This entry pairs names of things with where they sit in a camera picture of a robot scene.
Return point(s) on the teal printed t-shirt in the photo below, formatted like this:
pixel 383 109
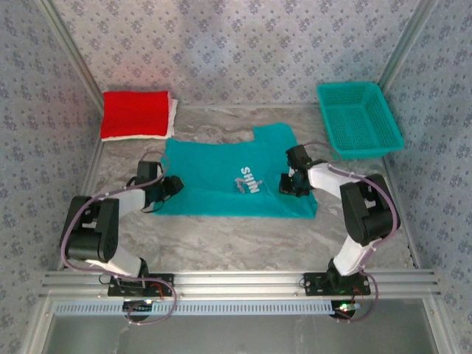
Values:
pixel 221 162

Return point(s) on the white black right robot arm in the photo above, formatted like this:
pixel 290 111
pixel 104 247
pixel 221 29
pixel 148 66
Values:
pixel 368 214

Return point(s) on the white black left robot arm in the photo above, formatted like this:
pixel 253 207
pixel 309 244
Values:
pixel 92 228

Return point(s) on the red folded t-shirt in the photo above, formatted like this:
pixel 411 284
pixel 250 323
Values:
pixel 136 114

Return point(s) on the white folded t-shirt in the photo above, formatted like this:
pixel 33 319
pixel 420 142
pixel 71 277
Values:
pixel 173 118

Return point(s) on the teal plastic basket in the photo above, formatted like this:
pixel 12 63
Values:
pixel 359 121

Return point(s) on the small black controller board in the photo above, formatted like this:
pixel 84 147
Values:
pixel 138 305
pixel 346 308

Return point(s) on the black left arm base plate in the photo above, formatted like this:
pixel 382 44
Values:
pixel 162 282

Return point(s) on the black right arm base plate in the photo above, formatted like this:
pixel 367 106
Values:
pixel 313 284

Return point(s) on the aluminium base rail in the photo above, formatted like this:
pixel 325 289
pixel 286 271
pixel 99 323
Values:
pixel 239 282

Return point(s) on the aluminium frame post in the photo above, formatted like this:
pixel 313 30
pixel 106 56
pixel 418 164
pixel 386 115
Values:
pixel 71 51
pixel 408 44

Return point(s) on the aluminium side rail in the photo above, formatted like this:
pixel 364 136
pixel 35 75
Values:
pixel 413 254

